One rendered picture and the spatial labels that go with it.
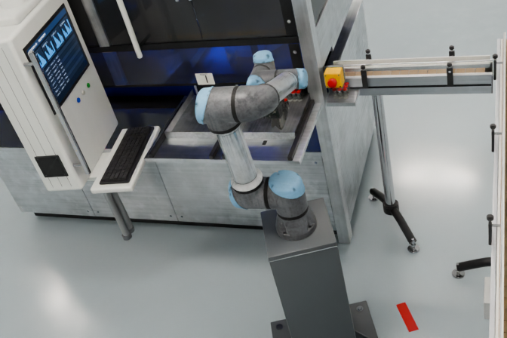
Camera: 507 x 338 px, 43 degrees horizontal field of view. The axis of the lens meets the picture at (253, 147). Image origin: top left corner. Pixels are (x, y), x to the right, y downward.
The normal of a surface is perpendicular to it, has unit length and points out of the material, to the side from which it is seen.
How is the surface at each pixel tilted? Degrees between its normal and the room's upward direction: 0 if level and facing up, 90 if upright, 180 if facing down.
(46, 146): 90
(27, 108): 90
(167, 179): 90
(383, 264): 0
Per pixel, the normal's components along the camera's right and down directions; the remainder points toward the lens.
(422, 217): -0.22, -0.78
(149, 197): -0.29, 0.62
